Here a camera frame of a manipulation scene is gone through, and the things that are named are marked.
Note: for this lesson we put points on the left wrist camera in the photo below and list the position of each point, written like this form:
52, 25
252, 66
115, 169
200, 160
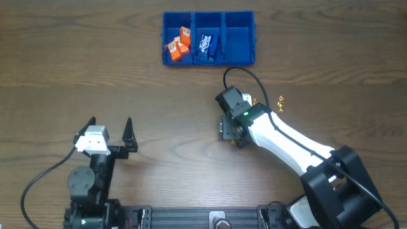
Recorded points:
94, 140

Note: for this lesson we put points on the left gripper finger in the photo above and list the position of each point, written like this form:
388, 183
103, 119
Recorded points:
86, 125
129, 135

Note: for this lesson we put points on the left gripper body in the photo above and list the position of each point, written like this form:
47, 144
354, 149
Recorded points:
121, 152

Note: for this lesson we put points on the blue candy pack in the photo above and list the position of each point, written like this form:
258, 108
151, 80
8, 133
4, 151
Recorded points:
214, 47
204, 44

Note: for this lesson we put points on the orange candy box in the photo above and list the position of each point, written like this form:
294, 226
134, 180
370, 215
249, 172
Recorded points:
185, 36
174, 51
183, 49

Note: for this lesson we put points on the blue tray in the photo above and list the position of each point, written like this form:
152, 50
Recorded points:
238, 47

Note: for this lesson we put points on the mounting rail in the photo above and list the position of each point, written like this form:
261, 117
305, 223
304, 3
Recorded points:
184, 217

